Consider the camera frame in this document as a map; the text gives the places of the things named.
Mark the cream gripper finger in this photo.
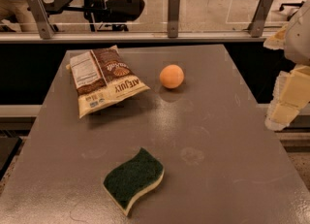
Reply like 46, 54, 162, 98
264, 65, 310, 131
263, 24, 288, 50

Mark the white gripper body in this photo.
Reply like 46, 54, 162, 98
284, 0, 310, 65

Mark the green and yellow sponge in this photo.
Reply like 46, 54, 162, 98
103, 148, 165, 216

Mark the orange ball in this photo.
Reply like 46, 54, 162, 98
160, 65, 184, 89

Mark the black office chair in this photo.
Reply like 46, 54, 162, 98
83, 0, 145, 32

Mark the brown and cream snack bag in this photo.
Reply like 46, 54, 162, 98
67, 46, 149, 117

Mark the seated person in background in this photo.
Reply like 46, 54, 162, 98
0, 0, 37, 32

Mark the right metal barrier bracket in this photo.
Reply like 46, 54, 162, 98
248, 0, 274, 38

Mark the metal barrier bracket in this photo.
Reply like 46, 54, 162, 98
248, 0, 274, 38
26, 0, 54, 39
167, 0, 180, 38

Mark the middle metal barrier bracket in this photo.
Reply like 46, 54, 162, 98
167, 0, 180, 38

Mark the left metal barrier bracket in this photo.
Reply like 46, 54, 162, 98
26, 0, 54, 39

